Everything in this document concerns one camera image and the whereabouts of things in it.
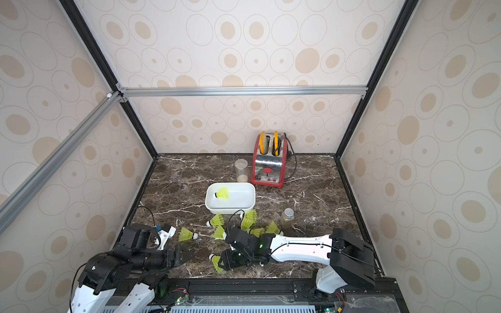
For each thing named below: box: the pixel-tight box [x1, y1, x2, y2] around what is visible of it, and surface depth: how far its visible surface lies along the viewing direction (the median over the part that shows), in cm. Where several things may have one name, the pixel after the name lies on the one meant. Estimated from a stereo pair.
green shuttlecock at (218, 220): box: [210, 212, 226, 232], surface depth 91 cm
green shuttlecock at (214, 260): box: [208, 253, 224, 273], surface depth 81 cm
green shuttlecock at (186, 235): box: [178, 226, 199, 242], surface depth 87 cm
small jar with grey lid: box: [279, 207, 295, 229], surface depth 86 cm
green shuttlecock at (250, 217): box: [242, 208, 258, 224], surface depth 92 cm
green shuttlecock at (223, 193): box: [212, 187, 229, 199], surface depth 101 cm
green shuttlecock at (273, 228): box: [265, 220, 280, 235], surface depth 89 cm
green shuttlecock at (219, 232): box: [210, 220, 228, 241], surface depth 89 cm
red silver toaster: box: [250, 133, 289, 189], surface depth 99 cm
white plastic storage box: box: [204, 181, 257, 215], surface depth 102 cm
